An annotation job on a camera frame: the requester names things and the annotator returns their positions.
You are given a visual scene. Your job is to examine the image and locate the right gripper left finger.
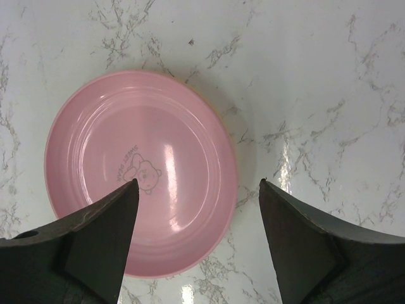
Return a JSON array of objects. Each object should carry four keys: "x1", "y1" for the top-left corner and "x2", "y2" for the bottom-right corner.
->
[{"x1": 1, "y1": 180, "x2": 139, "y2": 303}]

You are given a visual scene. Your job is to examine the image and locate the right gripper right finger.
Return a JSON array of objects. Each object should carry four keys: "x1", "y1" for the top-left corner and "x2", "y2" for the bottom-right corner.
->
[{"x1": 259, "y1": 179, "x2": 404, "y2": 303}]

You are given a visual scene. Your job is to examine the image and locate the pink plate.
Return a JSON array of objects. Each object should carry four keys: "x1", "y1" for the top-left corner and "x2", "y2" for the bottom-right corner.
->
[{"x1": 44, "y1": 70, "x2": 238, "y2": 278}]

